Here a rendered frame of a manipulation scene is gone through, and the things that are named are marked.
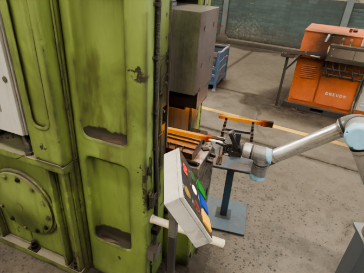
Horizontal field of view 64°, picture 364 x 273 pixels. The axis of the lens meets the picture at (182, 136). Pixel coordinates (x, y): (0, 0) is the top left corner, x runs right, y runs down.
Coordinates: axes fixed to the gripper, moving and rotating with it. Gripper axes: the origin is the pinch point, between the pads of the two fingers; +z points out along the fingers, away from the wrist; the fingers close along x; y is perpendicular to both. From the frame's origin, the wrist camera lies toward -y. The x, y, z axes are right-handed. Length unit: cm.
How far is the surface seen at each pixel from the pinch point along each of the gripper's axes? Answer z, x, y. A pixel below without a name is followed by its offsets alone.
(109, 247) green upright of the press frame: 48, -43, 75
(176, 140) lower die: 21.0, -3.7, 5.7
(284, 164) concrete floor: -55, 162, 103
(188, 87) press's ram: 11.6, -17.8, -35.7
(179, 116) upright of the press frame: 30.2, 22.6, 2.0
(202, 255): -6, 0, 104
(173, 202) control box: -6, -75, -12
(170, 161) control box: 5, -52, -13
